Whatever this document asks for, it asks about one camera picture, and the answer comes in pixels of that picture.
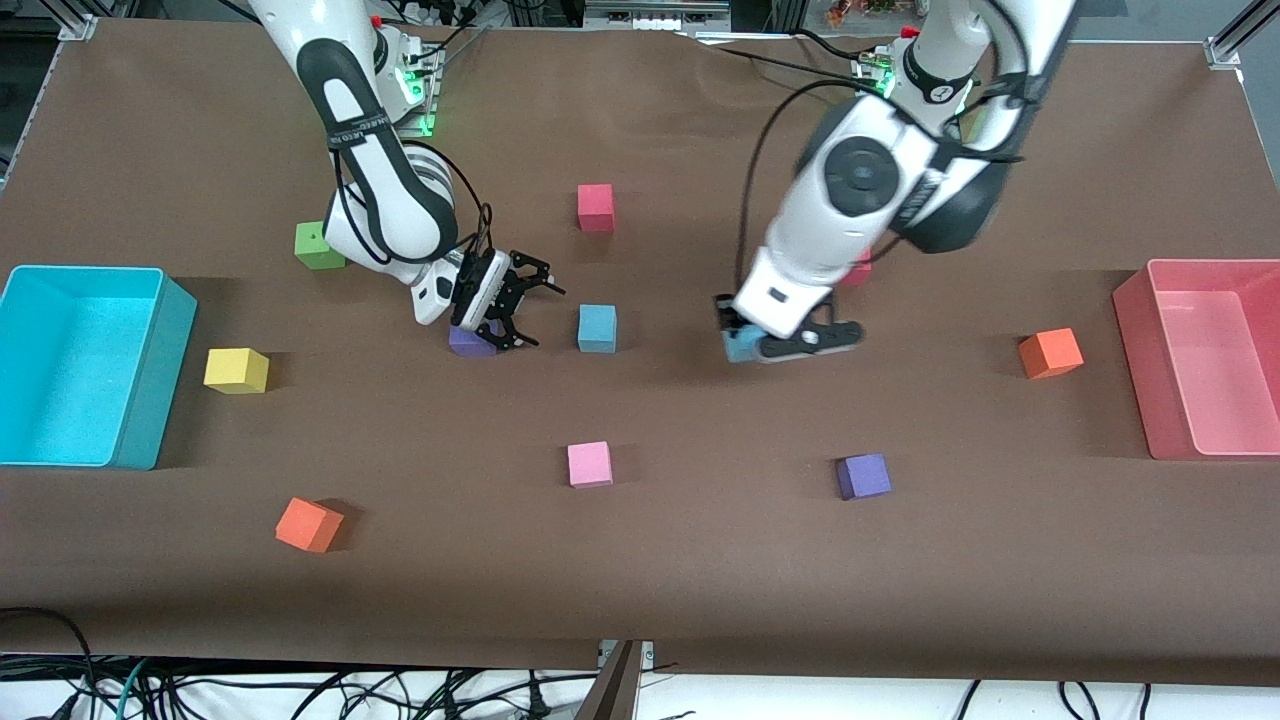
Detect aluminium frame rail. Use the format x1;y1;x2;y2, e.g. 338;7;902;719
58;0;103;43
1205;0;1280;71

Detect pink plastic bin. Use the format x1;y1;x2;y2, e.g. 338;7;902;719
1112;258;1280;461

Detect green foam block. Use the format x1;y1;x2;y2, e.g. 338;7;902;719
294;221;346;271

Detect colourful background items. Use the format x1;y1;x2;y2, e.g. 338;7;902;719
826;0;906;27

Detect pink foam block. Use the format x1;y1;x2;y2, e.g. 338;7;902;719
567;441;614;489

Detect teal cable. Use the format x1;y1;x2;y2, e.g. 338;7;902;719
113;657;153;720

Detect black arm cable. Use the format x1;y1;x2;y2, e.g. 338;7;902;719
335;140;498;263
738;78;871;296

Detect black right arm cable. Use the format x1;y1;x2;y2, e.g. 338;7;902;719
335;140;498;263

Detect black cable on cloth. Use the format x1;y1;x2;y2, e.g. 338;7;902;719
680;30;871;81

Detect yellow foam block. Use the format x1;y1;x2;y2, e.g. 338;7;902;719
204;348;270;395

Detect black looped cable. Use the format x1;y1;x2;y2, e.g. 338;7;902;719
0;606;98;720

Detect orange foam block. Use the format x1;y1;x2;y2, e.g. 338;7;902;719
275;497;345;554
1018;328;1085;380

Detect grey metal box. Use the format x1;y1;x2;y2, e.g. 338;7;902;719
583;0;733;31

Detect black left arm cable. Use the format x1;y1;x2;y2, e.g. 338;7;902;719
738;78;871;296

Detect cyan plastic bin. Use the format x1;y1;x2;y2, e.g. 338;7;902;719
0;265;199;471

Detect brown table cloth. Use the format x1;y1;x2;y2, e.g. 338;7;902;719
0;18;1280;686

